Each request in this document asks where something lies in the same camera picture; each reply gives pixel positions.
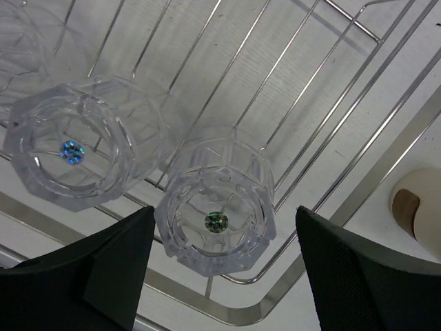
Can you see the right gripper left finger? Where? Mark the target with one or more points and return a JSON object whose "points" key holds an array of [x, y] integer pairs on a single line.
{"points": [[92, 284]]}

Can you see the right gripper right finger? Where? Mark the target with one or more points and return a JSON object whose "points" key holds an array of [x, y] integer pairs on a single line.
{"points": [[358, 284]]}

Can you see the beige brown cup back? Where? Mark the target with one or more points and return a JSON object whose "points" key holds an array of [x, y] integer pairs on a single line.
{"points": [[415, 206]]}

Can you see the clear glass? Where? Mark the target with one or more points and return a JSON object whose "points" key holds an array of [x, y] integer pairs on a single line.
{"points": [[217, 214], [82, 144], [38, 51]]}

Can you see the metal wire dish rack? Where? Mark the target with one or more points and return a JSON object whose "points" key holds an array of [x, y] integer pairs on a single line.
{"points": [[328, 87]]}

